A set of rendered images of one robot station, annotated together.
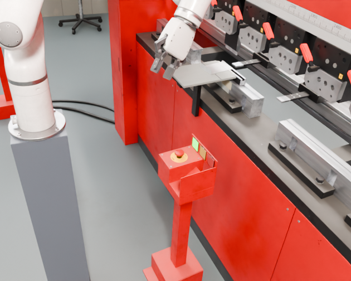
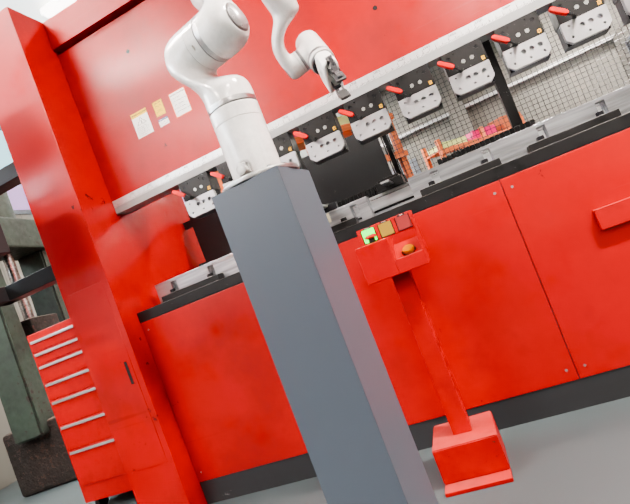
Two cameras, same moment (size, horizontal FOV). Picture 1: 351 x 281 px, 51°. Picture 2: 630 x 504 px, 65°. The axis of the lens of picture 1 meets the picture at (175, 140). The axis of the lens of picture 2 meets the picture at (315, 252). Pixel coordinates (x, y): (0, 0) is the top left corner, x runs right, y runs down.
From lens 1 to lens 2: 1.64 m
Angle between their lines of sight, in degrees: 58
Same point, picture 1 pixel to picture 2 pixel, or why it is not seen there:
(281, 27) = (353, 105)
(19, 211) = not seen: outside the picture
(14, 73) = (237, 82)
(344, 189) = (503, 150)
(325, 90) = (428, 102)
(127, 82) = (154, 392)
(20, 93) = (250, 108)
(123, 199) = not seen: outside the picture
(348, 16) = (403, 47)
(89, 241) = not seen: outside the picture
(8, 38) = (240, 17)
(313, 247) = (542, 186)
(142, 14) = (134, 287)
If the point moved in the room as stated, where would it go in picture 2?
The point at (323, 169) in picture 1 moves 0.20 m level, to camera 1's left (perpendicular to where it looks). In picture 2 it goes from (476, 159) to (451, 164)
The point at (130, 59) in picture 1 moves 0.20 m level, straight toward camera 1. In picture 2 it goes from (144, 353) to (171, 343)
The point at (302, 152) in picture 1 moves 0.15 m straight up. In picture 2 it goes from (448, 172) to (434, 136)
